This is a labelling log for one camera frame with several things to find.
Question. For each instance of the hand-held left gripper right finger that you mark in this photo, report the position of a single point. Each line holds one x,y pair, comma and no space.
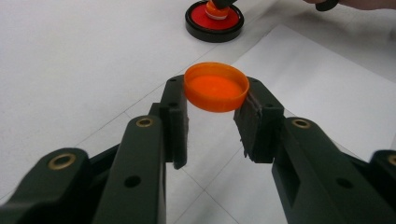
311,174

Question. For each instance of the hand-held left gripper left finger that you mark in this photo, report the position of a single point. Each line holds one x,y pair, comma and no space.
140,174

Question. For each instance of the orange stamp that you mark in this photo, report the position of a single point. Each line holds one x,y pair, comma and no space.
216,13

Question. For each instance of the round black red ink pad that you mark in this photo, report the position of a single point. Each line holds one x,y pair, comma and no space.
211,29

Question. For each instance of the orange stamp cap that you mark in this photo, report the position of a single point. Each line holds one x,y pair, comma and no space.
214,93

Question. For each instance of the white table mat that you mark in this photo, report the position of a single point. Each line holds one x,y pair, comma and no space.
77,62

